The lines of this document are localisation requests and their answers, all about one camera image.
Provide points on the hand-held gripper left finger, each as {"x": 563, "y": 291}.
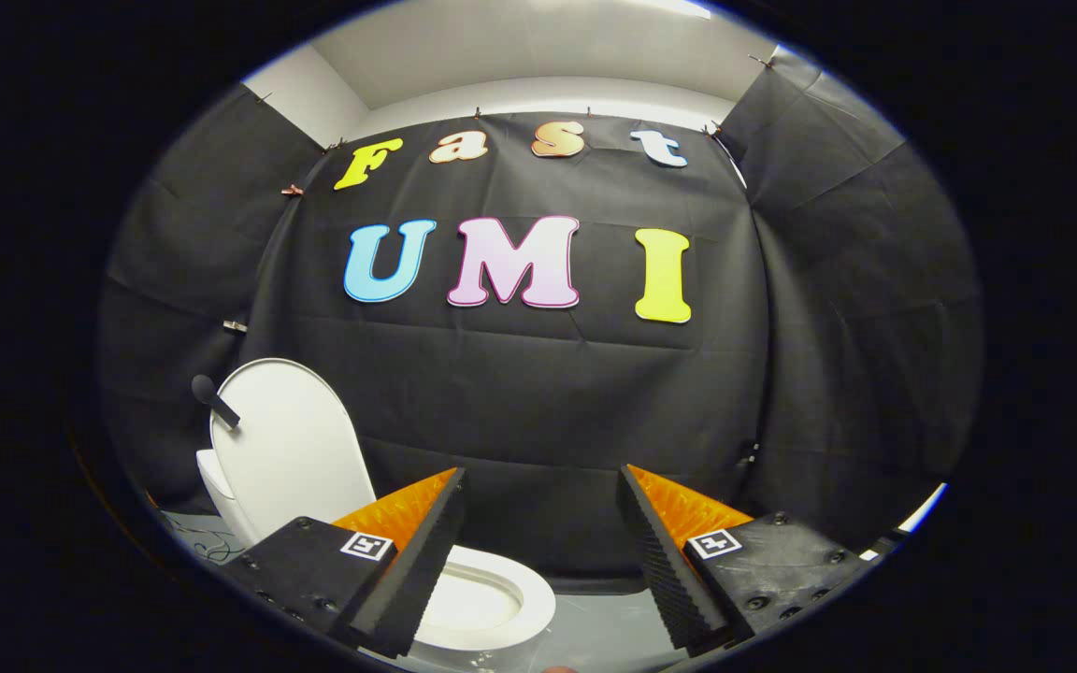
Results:
{"x": 408, "y": 584}

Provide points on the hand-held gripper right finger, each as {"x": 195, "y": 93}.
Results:
{"x": 665, "y": 579}

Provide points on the white toilet lid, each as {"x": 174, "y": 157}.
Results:
{"x": 291, "y": 449}

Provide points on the white ceramic toilet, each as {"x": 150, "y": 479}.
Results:
{"x": 506, "y": 572}

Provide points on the black backdrop cloth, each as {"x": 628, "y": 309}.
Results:
{"x": 538, "y": 393}

